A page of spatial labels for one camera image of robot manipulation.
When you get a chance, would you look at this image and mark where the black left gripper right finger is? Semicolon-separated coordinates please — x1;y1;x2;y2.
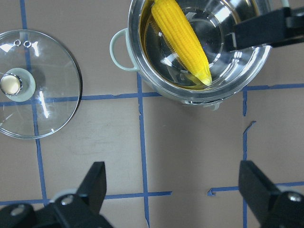
238;161;304;228

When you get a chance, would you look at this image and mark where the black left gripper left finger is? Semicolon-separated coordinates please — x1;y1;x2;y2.
0;161;112;228

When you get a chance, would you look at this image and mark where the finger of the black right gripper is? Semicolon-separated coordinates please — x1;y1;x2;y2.
225;7;304;51

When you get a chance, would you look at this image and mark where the yellow corn cob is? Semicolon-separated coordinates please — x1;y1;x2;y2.
151;0;212;86

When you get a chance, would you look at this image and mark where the glass pot lid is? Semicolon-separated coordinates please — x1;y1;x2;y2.
0;29;82;139

